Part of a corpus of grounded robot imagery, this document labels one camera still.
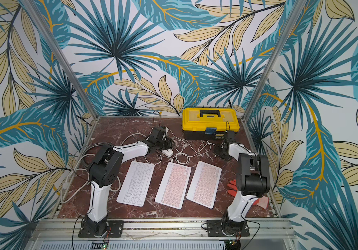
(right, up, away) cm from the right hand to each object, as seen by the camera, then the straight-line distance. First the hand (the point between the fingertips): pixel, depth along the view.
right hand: (217, 151), depth 99 cm
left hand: (-27, +5, -1) cm, 28 cm away
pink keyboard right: (-10, -18, -11) cm, 23 cm away
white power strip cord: (-90, -16, -9) cm, 92 cm away
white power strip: (-31, -1, -1) cm, 31 cm away
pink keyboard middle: (-27, -18, -13) cm, 36 cm away
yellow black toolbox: (-10, +18, -2) cm, 21 cm away
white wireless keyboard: (-48, -17, -13) cm, 53 cm away
